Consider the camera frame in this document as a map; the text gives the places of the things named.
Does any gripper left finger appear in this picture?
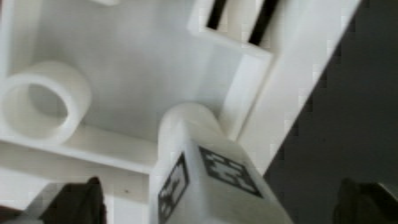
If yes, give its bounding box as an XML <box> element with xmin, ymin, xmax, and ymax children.
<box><xmin>12</xmin><ymin>176</ymin><xmax>109</xmax><ymax>224</ymax></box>

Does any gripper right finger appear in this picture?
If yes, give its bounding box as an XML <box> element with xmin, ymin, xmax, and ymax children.
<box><xmin>333</xmin><ymin>178</ymin><xmax>398</xmax><ymax>224</ymax></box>

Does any white chair seat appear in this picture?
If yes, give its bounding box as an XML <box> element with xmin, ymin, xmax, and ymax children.
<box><xmin>0</xmin><ymin>0</ymin><xmax>362</xmax><ymax>224</ymax></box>

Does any white chair leg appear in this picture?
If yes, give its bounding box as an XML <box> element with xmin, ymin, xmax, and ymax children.
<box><xmin>150</xmin><ymin>103</ymin><xmax>294</xmax><ymax>224</ymax></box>

